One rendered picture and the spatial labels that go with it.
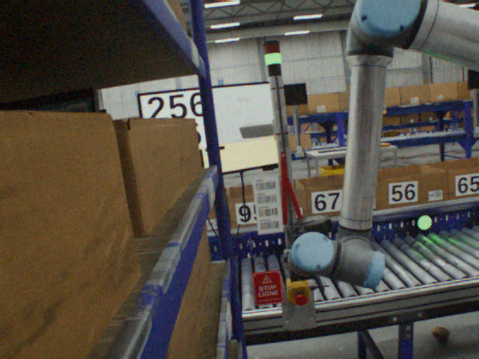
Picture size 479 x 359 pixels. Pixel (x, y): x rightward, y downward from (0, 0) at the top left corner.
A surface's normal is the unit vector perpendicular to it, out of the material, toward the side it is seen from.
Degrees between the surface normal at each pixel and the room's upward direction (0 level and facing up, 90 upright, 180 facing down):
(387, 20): 86
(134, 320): 0
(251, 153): 86
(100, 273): 91
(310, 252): 58
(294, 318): 90
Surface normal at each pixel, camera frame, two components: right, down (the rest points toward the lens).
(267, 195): 0.01, 0.17
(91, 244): 0.99, -0.11
